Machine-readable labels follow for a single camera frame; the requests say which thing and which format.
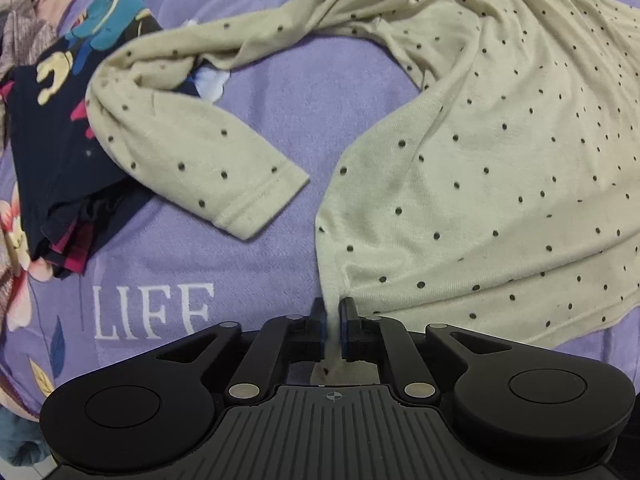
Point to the cream polka dot shirt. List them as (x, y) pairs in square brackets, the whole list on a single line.
[(475, 160)]

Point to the stack of navy printed clothes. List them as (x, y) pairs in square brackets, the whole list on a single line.
[(55, 150)]

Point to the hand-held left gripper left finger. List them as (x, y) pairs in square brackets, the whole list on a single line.
[(318, 332)]

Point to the small white cloth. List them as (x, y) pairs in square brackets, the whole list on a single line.
[(210, 82)]

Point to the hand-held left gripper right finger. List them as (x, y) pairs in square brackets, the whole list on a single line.
[(347, 332)]

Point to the purple floral bed sheet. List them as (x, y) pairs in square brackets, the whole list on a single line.
[(300, 110)]

